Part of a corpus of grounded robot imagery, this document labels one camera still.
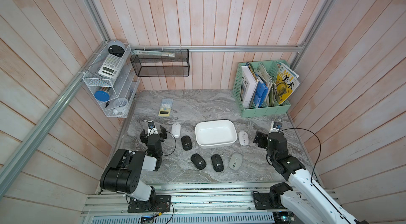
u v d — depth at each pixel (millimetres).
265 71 979
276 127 687
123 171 443
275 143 594
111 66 776
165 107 1107
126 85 854
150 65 1079
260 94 959
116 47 801
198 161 840
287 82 1006
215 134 981
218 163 839
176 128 977
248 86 911
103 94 763
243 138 931
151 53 918
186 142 918
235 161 837
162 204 730
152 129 763
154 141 701
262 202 731
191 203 747
